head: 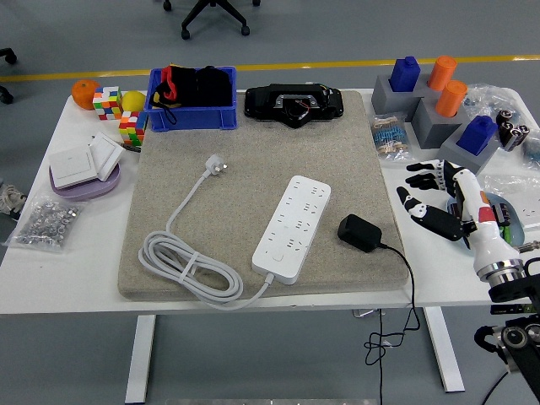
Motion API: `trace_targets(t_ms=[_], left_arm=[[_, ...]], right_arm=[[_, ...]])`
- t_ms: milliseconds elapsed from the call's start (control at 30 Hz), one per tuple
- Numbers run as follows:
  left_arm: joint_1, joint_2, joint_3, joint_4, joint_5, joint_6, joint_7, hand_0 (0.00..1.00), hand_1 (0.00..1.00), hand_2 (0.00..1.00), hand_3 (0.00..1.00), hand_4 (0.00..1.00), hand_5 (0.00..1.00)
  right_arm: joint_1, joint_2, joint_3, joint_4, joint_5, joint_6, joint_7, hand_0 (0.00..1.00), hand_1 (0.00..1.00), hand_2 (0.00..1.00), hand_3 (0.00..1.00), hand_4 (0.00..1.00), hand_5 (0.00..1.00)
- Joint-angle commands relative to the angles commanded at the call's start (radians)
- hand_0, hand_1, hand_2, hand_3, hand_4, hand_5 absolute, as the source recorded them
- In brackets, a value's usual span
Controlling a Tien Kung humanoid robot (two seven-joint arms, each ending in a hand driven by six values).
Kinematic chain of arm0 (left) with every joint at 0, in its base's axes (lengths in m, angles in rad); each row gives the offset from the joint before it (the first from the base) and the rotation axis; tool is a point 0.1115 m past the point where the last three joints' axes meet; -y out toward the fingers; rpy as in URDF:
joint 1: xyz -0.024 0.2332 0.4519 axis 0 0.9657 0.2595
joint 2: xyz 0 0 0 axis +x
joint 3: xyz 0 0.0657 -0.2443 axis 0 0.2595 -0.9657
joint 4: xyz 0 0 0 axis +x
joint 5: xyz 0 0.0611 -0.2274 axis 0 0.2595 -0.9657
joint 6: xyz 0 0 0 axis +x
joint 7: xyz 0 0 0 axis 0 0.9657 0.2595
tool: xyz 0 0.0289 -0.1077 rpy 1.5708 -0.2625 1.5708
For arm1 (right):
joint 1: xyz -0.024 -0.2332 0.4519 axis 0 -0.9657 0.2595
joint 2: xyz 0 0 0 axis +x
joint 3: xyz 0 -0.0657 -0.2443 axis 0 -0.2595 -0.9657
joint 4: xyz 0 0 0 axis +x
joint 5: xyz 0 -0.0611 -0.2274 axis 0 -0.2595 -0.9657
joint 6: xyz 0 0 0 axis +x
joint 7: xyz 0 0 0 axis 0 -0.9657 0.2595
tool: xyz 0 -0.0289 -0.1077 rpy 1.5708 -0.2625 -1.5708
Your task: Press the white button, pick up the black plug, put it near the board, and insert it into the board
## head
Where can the small white wall switch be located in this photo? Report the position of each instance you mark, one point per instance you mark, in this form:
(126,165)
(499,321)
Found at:
(105,152)

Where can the pile of green batteries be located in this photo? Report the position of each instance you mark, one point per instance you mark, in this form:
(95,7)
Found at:
(506,234)

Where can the black plug adapter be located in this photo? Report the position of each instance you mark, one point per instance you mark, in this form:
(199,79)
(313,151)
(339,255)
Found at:
(358,232)

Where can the yellow lemon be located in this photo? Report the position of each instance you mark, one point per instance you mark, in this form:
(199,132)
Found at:
(133,101)

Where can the black chair caster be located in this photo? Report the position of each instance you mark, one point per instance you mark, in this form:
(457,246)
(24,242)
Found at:
(8,55)
(5,96)

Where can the bag of metal nuts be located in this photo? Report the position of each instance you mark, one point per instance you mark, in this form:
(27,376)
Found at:
(46,221)

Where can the bag of resistors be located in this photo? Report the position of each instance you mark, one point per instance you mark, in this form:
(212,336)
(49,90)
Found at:
(388,137)

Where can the black office chair base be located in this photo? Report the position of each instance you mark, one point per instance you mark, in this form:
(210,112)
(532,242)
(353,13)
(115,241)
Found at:
(211,6)

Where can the colourful puzzle cube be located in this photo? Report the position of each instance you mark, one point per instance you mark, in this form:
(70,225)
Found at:
(107,103)
(131,128)

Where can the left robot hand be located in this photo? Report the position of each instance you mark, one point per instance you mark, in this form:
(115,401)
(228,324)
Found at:
(10,200)

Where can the table control panel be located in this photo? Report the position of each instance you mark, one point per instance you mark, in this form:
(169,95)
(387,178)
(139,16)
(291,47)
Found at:
(506,309)

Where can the grey holder block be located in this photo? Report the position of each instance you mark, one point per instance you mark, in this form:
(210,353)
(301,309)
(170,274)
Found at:
(485,158)
(428,126)
(384,101)

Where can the black and red cloth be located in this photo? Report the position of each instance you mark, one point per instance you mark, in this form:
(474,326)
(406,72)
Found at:
(211,86)

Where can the metal bracket under table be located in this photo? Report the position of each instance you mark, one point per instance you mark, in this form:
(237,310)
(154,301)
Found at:
(363,313)

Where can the clear plastic bag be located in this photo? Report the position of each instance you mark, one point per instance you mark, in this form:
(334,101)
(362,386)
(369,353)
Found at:
(527,190)

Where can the purple tray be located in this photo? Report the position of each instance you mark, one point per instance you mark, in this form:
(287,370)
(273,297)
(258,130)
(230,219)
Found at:
(84,192)

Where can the row of dark capacitors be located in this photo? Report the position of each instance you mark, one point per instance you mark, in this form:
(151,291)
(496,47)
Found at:
(502,213)

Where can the orange fruit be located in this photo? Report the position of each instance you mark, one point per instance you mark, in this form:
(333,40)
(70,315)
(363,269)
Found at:
(82,95)

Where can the orange cylinder peg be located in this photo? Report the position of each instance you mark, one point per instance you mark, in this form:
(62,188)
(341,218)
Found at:
(441,73)
(450,99)

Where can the grey-brown mat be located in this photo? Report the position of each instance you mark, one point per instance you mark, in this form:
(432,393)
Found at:
(253,147)

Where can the black electronic device housing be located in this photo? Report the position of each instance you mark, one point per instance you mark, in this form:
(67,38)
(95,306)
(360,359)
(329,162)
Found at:
(261,101)

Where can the blue plastic bin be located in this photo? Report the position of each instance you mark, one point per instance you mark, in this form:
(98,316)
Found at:
(194,118)

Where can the large white wall switch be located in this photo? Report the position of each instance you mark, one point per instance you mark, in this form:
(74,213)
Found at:
(71,166)

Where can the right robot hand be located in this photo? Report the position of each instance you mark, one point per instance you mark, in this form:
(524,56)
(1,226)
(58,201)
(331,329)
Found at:
(485,236)

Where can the white power strip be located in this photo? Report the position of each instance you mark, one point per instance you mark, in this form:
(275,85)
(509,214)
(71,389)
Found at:
(295,219)

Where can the clear bag of blue parts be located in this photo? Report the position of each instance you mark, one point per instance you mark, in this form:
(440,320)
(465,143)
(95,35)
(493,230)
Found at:
(485,99)

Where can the bundle of black capacitors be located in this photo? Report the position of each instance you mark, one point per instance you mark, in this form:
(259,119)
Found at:
(512,131)

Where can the light blue plate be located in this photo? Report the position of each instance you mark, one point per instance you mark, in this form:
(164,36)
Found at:
(518,230)

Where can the blue square peg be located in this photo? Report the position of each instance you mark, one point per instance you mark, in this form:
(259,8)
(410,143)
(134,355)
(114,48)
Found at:
(476,135)
(405,76)

